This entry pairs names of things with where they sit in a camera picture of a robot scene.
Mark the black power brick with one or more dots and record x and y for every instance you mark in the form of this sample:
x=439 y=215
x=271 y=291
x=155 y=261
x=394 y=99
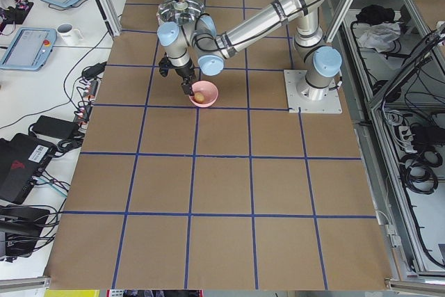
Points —
x=53 y=127

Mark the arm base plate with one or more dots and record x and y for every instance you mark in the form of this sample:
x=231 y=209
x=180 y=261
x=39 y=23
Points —
x=303 y=98

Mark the blue teach pendant near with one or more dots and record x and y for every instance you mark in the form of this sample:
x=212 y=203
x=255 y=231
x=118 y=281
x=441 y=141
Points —
x=29 y=49

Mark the brown egg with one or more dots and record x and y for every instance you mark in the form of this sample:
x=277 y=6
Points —
x=199 y=97

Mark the black device box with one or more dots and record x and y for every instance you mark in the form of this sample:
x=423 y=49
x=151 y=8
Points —
x=21 y=228

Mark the pink bowl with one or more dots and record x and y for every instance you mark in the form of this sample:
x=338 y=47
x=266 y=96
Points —
x=208 y=89

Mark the white mug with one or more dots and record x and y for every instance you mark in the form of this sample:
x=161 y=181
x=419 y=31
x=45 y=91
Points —
x=70 y=35

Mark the glass pot lid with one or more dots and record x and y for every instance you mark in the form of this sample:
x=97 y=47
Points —
x=180 y=10

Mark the mint green cooking pot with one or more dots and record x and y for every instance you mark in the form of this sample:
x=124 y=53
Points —
x=180 y=15

